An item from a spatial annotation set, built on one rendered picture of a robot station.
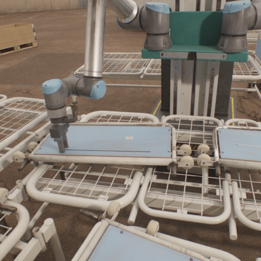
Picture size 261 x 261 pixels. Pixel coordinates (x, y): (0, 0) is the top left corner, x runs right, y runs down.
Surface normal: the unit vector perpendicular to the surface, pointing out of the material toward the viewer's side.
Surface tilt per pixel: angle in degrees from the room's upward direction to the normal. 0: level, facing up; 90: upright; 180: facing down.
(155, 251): 7
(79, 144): 3
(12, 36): 90
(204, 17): 90
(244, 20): 90
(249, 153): 5
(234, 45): 70
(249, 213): 90
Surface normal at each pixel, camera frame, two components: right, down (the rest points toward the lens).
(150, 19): -0.46, 0.45
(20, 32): 0.83, 0.24
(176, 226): -0.04, -0.87
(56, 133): -0.11, 0.44
